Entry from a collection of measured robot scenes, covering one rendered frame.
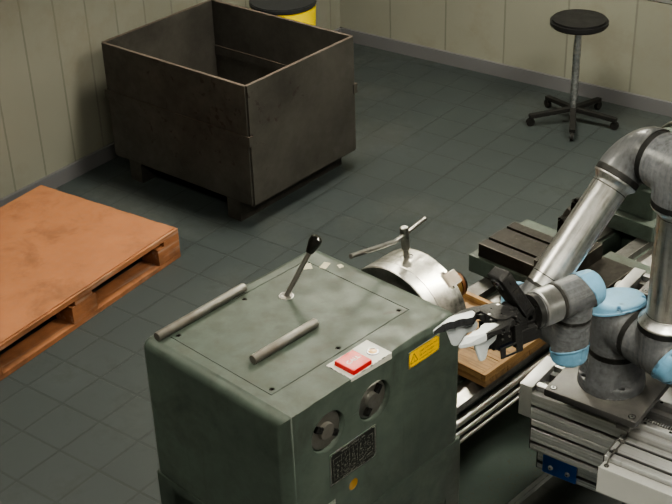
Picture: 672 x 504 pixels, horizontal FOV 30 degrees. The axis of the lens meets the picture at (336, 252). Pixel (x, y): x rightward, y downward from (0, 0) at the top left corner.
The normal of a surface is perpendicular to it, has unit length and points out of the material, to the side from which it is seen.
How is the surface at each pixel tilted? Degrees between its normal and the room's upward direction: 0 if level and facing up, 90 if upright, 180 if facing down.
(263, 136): 90
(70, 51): 90
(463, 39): 90
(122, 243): 0
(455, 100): 0
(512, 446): 0
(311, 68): 90
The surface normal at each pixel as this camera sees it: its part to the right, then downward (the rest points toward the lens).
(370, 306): -0.03, -0.86
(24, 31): 0.81, 0.28
